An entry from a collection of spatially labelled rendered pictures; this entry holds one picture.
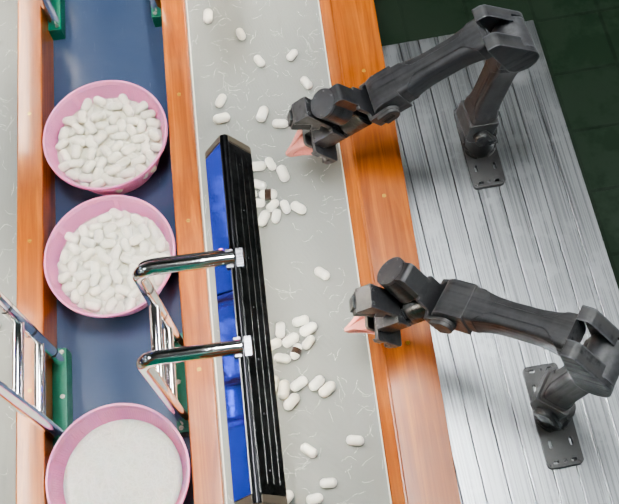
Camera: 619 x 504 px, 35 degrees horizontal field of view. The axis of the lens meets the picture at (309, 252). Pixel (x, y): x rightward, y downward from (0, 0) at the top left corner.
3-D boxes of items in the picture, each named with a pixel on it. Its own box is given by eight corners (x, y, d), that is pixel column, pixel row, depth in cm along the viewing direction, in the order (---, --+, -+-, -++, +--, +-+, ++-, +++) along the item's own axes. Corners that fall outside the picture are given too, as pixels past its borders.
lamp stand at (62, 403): (71, 353, 198) (-6, 271, 157) (73, 451, 190) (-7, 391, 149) (-21, 364, 198) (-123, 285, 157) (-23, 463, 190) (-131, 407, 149)
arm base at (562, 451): (555, 462, 177) (593, 455, 177) (527, 357, 185) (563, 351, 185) (547, 470, 184) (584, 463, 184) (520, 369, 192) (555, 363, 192)
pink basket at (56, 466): (129, 387, 195) (118, 374, 186) (226, 475, 187) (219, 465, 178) (31, 490, 188) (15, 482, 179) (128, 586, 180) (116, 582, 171)
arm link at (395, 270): (366, 293, 165) (413, 296, 156) (389, 251, 168) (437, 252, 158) (408, 329, 171) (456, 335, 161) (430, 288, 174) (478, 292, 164)
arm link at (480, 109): (462, 145, 202) (509, 48, 172) (452, 118, 204) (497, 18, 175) (490, 140, 203) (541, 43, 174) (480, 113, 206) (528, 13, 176)
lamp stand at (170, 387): (267, 328, 198) (241, 239, 157) (277, 425, 190) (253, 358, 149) (174, 340, 198) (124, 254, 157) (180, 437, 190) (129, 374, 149)
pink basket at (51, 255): (152, 193, 211) (142, 173, 202) (204, 295, 201) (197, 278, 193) (38, 249, 208) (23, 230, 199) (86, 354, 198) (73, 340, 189)
